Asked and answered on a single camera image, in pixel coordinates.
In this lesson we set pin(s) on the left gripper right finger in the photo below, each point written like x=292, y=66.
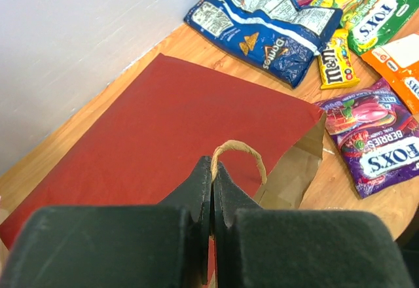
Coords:
x=256, y=247

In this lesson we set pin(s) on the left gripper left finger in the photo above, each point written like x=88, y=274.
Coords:
x=161, y=245

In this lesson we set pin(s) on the red paper bag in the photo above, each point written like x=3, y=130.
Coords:
x=150, y=139

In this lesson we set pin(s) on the yellow M&M's packet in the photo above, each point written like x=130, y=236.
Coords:
x=335, y=63

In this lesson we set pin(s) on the blue Doritos chip bag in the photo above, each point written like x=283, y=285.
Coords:
x=278, y=36

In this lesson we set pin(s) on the orange snack packet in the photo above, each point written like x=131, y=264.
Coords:
x=397, y=62

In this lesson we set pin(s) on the green snack packet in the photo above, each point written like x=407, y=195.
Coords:
x=371, y=23

